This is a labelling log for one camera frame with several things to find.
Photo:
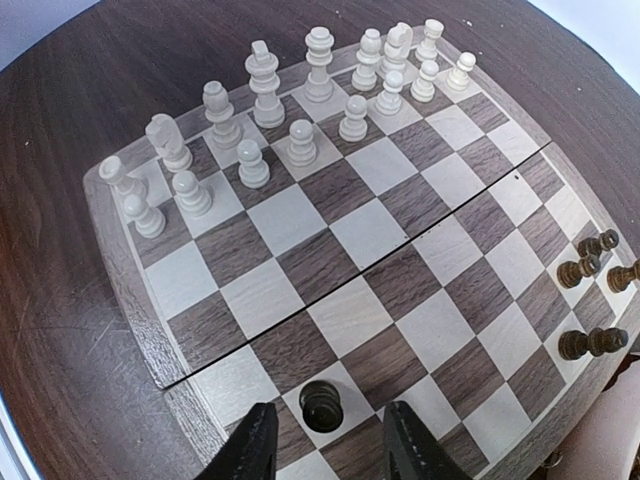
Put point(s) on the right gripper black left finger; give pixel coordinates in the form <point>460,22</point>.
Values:
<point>251,450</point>

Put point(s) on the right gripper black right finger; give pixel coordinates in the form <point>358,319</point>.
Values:
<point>410,449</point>

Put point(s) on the dark chess piece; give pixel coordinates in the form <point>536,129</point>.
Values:
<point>574,344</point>
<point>620,277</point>
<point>320,403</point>
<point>570,273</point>

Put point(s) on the dark pawn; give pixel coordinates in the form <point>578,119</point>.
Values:
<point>603,242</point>

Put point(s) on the wooden chess board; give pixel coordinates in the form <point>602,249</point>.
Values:
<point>461,319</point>

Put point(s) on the white chess pieces row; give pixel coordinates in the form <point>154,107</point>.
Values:
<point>421,162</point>

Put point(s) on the pink plastic double bowl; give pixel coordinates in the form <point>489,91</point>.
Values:
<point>605,443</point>

